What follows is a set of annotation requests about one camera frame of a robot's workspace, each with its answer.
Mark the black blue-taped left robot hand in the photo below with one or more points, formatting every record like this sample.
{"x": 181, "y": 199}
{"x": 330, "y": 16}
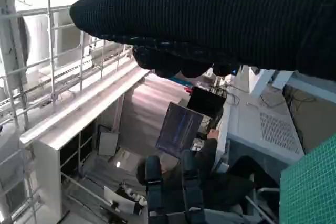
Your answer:
{"x": 193, "y": 187}

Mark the white framed panel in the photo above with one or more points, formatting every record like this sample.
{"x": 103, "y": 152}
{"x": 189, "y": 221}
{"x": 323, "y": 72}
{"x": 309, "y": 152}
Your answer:
{"x": 108, "y": 144}

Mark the computer monitor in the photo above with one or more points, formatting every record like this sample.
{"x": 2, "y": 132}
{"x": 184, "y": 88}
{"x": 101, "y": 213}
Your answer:
{"x": 178, "y": 129}

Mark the person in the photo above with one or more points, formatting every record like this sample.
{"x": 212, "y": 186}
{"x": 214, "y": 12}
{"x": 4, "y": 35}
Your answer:
{"x": 223, "y": 182}

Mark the white metal scaffold frame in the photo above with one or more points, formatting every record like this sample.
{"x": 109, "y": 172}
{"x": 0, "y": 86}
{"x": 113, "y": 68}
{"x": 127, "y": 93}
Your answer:
{"x": 10, "y": 37}

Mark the white perforated metal cabinet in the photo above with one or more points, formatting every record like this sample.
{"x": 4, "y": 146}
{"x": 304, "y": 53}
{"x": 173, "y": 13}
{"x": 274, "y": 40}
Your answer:
{"x": 249, "y": 129}

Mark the white and black device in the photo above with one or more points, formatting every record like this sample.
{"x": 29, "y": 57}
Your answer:
{"x": 120, "y": 199}

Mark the green cutting mat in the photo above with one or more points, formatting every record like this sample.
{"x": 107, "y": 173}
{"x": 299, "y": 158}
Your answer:
{"x": 309, "y": 182}

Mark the white shelf unit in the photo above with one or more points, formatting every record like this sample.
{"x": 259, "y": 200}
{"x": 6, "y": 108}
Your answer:
{"x": 47, "y": 161}

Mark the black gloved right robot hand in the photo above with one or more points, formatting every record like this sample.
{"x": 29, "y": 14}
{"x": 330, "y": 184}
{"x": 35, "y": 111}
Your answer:
{"x": 210, "y": 19}

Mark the black laptop screen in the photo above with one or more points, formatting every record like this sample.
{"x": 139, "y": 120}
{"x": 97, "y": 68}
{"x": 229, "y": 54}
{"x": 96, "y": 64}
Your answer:
{"x": 206, "y": 100}

